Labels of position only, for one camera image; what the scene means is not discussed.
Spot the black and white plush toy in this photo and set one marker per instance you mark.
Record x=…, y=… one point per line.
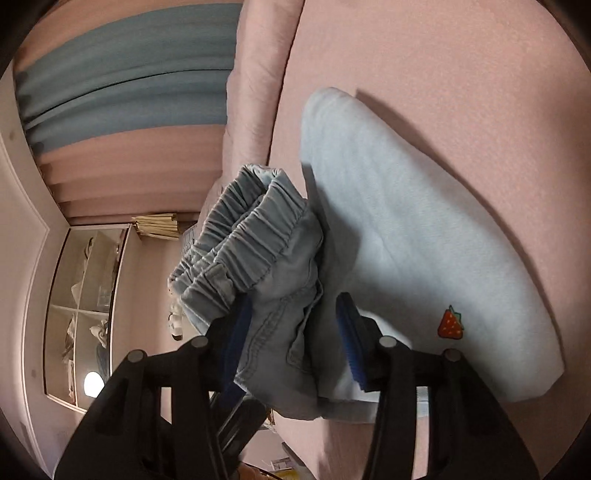
x=175, y=323

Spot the pink duvet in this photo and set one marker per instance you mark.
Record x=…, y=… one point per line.
x=258, y=69

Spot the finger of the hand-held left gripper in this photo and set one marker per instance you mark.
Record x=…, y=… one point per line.
x=240, y=424

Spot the blue curtain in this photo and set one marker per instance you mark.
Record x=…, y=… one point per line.
x=129, y=78

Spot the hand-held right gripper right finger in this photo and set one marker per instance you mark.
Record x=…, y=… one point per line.
x=348, y=334

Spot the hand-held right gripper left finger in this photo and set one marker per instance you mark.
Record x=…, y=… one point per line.
x=241, y=325

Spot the white shelf cabinet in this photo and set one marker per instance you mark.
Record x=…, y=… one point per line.
x=87, y=295

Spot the light blue strawberry pants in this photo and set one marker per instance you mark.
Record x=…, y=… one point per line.
x=415, y=230

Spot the blue checked pillow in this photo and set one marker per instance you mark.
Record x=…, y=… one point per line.
x=189, y=242

